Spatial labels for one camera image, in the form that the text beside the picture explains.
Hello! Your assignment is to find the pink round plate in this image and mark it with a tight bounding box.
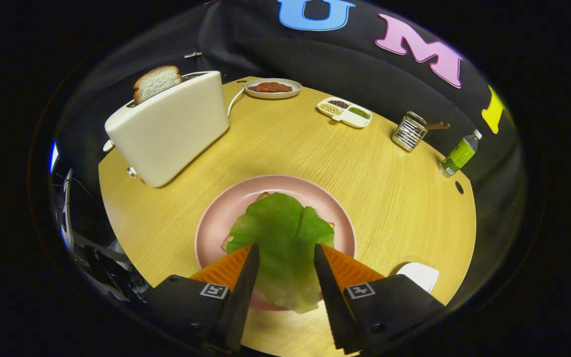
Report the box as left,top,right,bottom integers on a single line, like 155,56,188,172
195,175,357,312

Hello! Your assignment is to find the green lettuce leaf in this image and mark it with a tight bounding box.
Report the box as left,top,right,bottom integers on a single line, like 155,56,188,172
226,192,336,314

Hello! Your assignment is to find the cream white toaster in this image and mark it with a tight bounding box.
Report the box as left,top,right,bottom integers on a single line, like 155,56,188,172
103,70,230,188

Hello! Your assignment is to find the white toaster cable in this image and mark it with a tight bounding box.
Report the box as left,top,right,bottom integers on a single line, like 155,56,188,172
227,87,246,118

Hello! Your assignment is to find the white square plate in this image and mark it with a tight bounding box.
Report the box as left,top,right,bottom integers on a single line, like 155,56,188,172
396,262,440,294

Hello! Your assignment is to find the toasted white bread slice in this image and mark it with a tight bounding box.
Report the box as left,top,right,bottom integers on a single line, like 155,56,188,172
133,65,183,105

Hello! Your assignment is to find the red meat patty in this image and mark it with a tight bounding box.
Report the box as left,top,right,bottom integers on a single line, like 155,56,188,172
248,82,293,94

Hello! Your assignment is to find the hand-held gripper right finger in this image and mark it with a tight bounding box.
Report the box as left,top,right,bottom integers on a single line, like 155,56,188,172
313,243,446,356

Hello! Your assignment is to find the white divided seed dish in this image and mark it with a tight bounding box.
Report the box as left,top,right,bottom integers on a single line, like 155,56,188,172
317,97,373,129

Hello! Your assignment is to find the green label water bottle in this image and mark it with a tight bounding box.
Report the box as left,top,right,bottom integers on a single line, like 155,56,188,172
439,129,483,178

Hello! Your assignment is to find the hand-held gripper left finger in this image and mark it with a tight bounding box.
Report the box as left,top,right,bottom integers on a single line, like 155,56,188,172
141,242,261,355

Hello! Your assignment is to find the metal wire holder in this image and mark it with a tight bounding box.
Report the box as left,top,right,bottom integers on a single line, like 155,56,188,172
392,111,429,152

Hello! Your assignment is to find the oval grey plate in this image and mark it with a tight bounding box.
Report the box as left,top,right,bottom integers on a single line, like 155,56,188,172
243,78,302,100

